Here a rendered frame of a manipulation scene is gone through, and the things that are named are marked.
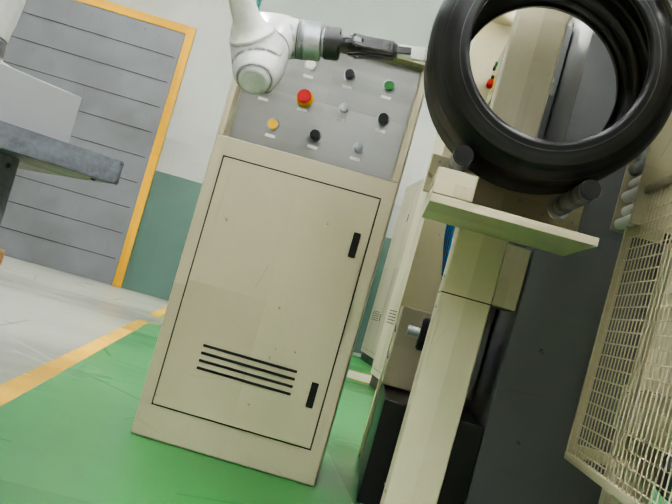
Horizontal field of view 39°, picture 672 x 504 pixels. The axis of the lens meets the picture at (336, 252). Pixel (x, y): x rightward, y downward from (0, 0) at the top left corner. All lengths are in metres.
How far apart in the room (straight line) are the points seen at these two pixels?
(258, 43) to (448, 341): 0.89
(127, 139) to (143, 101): 0.47
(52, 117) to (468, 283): 1.20
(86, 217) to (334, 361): 8.51
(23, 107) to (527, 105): 1.34
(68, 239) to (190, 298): 8.37
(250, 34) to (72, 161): 0.62
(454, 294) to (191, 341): 0.80
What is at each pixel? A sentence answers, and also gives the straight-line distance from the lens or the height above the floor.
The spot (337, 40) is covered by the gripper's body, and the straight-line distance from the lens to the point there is 2.18.
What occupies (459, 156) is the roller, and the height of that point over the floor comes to 0.89.
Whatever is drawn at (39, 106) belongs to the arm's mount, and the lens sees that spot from 1.59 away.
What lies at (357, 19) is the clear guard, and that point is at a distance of 2.86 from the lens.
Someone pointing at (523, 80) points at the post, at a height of 1.19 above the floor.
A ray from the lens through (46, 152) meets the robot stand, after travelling 1.54.
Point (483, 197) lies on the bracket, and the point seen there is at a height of 0.87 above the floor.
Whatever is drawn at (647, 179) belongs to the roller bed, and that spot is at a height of 1.02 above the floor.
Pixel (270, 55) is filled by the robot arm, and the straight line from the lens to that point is 2.02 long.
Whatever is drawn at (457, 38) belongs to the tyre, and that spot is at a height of 1.14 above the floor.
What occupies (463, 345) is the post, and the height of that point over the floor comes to 0.50.
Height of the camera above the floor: 0.53
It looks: 3 degrees up
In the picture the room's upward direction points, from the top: 16 degrees clockwise
